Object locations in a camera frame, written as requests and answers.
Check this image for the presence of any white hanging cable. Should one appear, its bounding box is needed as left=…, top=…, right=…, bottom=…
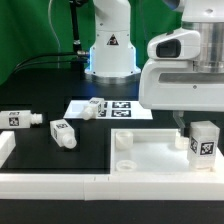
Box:
left=47, top=0, right=63, bottom=70

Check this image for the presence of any black cable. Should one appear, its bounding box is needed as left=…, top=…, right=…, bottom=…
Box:
left=11, top=58, right=89, bottom=79
left=13, top=51, right=90, bottom=75

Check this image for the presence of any white U-shaped fence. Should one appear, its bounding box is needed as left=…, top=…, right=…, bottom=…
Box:
left=0, top=130, right=224, bottom=202

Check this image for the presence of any white marker sheet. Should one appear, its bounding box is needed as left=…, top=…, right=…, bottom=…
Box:
left=64, top=100, right=153, bottom=120

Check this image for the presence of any black cable lower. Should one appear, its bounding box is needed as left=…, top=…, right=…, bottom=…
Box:
left=11, top=58, right=89, bottom=79

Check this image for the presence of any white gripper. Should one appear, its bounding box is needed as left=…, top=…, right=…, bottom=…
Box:
left=139, top=28, right=224, bottom=136

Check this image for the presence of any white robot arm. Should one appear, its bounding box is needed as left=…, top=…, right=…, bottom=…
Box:
left=85, top=0, right=224, bottom=112

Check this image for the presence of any white square table top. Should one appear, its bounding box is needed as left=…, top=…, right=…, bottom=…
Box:
left=110, top=129, right=224, bottom=178

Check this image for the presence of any black cable upper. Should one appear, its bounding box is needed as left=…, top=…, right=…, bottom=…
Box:
left=13, top=51, right=90, bottom=75

